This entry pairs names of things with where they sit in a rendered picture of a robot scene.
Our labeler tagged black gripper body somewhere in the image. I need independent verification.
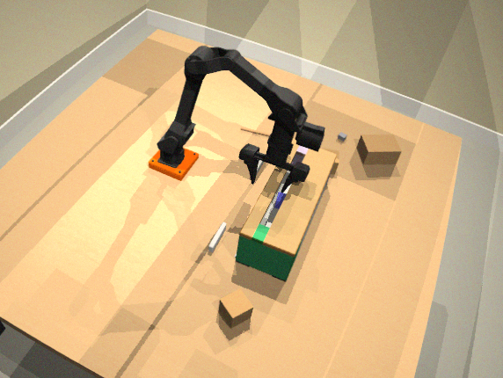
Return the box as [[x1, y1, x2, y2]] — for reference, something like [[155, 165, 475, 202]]
[[238, 137, 310, 182]]

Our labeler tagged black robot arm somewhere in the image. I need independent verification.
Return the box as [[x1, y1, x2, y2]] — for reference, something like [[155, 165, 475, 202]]
[[157, 46, 325, 169]]

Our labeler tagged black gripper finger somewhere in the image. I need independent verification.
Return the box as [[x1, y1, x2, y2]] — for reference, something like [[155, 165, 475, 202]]
[[244, 159, 259, 184], [281, 174, 298, 193]]

